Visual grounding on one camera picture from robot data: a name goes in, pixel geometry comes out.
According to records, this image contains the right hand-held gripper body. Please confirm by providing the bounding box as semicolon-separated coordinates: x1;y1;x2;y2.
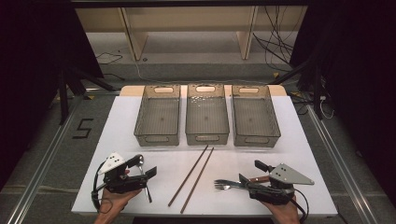
247;162;316;206

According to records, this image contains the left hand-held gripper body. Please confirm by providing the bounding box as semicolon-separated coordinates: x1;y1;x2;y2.
97;151;149;194

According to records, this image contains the brown wooden chopstick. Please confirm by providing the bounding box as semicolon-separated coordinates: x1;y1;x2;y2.
167;144;209;207
179;147;215;215

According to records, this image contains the grey transparent plastic bin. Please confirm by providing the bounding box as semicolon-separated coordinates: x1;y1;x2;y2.
231;84;282;148
185;83;231;147
134;84;181;147

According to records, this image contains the person's left hand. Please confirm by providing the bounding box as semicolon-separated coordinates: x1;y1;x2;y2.
101;189;143;216

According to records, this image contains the person's right hand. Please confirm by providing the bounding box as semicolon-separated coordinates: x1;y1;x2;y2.
262;195;302;224

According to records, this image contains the white table cover sheet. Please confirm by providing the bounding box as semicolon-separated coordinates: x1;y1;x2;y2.
70;94;339;217

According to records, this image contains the black metal stand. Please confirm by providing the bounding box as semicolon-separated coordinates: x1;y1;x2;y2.
269;55;325;120

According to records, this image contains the black tripod stand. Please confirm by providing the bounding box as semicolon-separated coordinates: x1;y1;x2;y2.
57;65;117;125

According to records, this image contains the black curtain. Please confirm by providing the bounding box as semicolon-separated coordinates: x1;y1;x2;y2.
0;0;106;190
289;0;396;208

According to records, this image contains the light wooden shelf unit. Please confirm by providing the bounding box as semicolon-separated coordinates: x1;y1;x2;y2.
75;5;307;62

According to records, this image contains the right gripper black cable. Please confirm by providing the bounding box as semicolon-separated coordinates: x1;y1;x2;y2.
289;188;310;224

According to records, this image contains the aluminium floor rail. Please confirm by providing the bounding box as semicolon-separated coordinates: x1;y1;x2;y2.
6;92;86;224
306;104;380;224

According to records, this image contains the white cable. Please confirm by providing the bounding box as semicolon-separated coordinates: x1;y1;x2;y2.
319;95;335;120

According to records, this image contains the thin black floor cable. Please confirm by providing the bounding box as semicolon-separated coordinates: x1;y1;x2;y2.
95;51;126;82

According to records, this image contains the bundle of black cables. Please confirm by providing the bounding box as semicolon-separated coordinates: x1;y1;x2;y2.
252;5;297;72

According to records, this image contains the black frame bar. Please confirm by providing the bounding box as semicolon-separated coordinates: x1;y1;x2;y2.
70;0;312;9

